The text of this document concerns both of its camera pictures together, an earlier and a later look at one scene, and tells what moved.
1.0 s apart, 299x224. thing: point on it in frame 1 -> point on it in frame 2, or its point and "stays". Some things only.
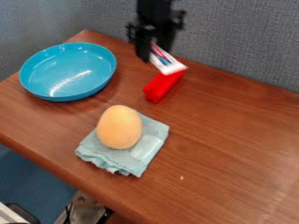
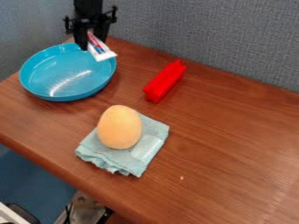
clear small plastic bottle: (145, 147) stays
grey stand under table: (84, 210) stays
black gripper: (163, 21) -> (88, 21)
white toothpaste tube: (163, 62) -> (97, 47)
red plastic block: (162, 85) stays
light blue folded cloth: (128, 161) stays
